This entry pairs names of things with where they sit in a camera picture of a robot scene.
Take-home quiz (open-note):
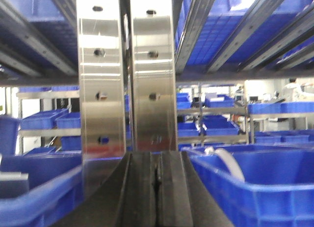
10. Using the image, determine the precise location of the person in white coat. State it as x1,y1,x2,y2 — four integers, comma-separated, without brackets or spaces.
281,78,314,102

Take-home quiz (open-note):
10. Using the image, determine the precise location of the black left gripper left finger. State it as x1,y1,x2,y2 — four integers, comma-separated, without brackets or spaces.
54,152,157,227

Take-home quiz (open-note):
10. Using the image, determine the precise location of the large blue plastic bin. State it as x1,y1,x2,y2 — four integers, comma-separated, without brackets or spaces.
184,145,314,227

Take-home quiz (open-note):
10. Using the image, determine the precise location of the white PVC pipe clamp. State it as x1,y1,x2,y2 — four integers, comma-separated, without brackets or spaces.
205,146,245,182

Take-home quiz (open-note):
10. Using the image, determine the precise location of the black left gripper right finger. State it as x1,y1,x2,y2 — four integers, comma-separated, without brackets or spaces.
157,151,233,227

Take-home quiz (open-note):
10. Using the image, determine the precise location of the steel shelf upright post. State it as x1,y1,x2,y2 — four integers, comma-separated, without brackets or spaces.
76,0,178,197

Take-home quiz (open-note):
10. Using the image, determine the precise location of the blue bin left side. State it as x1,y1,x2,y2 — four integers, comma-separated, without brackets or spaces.
0,153,83,227

